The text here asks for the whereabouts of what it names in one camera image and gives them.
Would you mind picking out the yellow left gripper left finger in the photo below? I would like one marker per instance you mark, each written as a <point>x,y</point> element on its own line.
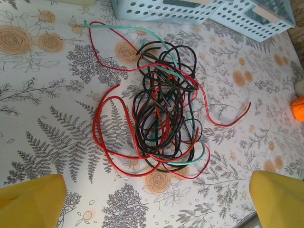
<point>28,204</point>

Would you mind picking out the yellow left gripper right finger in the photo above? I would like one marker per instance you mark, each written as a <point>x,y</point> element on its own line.
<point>280,202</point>

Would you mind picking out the orange ball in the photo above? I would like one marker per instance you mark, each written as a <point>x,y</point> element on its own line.
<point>298,109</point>

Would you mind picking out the floral tablecloth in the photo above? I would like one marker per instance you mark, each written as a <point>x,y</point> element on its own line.
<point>47,95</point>

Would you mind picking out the glass shaker with metal cap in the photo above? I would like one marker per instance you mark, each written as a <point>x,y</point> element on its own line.
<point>300,86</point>

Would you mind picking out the light blue perforated basket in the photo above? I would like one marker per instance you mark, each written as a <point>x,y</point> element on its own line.
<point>142,12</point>
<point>237,21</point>

